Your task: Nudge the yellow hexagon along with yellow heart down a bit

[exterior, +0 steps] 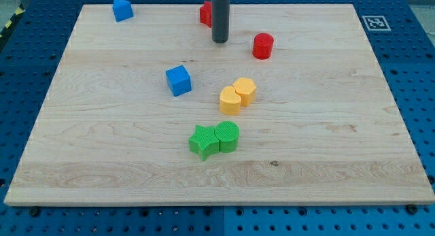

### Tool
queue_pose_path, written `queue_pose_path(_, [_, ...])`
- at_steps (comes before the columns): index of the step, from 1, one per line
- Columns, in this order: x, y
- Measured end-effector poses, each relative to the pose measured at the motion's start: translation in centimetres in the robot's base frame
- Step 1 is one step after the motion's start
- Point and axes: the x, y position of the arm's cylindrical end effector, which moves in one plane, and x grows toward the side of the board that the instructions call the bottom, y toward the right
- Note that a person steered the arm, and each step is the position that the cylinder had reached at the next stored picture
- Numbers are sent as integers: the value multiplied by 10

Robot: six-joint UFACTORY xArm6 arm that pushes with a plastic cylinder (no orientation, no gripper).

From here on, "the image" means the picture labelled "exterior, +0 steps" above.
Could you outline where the green star block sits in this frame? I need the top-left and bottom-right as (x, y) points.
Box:
(189, 125), (220, 161)

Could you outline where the red star block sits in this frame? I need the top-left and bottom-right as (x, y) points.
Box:
(199, 1), (212, 28)

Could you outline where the red cylinder block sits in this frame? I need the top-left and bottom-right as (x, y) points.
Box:
(252, 33), (274, 60)

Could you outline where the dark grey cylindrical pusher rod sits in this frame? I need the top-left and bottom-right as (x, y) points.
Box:
(211, 0), (230, 44)

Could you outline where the yellow heart block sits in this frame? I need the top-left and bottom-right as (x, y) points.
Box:
(220, 86), (242, 116)

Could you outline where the blue pentagon block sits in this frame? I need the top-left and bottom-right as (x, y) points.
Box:
(112, 0), (134, 22)

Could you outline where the blue cube block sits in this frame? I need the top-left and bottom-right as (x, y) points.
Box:
(166, 65), (192, 97)

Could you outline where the light wooden board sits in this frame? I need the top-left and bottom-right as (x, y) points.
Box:
(5, 4), (434, 206)

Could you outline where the white fiducial marker tag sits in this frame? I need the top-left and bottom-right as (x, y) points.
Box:
(362, 15), (391, 31)

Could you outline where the yellow hexagon block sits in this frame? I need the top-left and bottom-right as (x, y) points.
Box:
(233, 78), (257, 107)

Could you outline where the green cylinder block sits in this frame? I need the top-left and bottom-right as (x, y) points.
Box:
(215, 121), (239, 153)

